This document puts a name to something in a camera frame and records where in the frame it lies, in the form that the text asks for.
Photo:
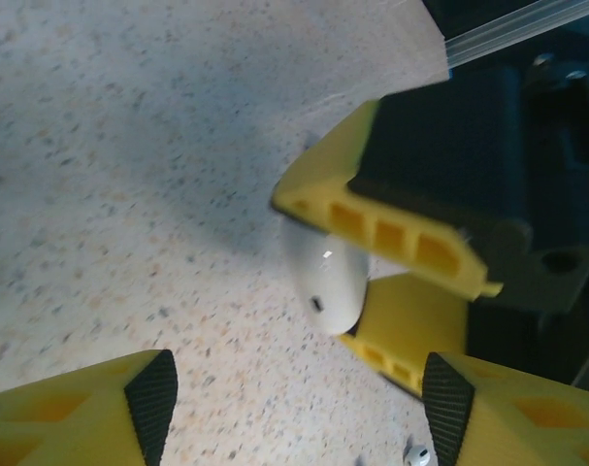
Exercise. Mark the white earbud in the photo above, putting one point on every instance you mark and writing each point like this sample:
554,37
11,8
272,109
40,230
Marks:
417,456

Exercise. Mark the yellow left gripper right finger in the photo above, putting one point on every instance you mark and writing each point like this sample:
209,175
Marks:
527,417

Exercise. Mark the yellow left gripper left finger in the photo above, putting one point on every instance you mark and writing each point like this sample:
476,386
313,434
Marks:
56,422

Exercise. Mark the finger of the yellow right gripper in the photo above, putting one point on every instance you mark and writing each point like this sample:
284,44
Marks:
410,315
333,175

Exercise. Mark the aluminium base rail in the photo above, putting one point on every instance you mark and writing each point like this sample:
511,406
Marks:
517,29

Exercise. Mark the white earbud charging case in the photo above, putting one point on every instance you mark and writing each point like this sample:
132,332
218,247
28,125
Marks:
328,281

